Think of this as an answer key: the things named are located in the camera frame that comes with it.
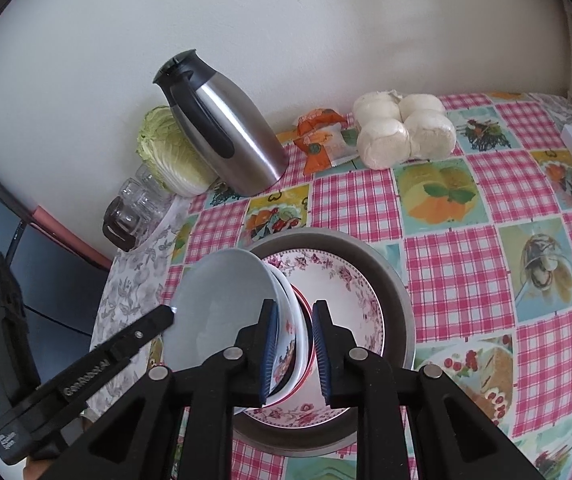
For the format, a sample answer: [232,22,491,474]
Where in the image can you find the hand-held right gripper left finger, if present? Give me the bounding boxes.
[68,299,279,480]

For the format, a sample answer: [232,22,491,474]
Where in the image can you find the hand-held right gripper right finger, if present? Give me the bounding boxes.
[312,300,539,480]

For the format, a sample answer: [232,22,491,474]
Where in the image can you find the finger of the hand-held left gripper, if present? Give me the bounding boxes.
[90,306,175,362]

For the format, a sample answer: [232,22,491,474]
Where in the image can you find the red floral bowl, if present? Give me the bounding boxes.
[271,272,315,406]

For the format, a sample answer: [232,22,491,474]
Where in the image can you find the light blue bowl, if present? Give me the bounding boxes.
[162,248,279,376]

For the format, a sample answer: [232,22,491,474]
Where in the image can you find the round floral plate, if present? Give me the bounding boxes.
[243,248,385,427]

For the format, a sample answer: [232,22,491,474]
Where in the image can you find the stainless steel plate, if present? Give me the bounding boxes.
[233,228,417,458]

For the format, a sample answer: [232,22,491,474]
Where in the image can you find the dark blue furniture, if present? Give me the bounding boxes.
[0,167,114,361]

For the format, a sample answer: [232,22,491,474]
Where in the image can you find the pink board edge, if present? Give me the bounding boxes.
[36,204,116,268]

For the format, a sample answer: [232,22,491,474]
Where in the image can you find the dark banded glass jug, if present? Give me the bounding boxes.
[103,196,139,252]

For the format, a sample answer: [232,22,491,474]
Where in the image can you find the napa cabbage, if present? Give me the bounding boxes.
[137,106,217,196]

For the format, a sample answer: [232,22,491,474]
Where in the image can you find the orange and clear snack packet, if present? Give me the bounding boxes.
[303,127,367,176]

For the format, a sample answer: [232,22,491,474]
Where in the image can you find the stainless steel thermos jug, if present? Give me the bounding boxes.
[153,50,288,197]

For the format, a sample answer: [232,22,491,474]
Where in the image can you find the bag of steamed buns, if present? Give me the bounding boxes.
[353,91,457,170]

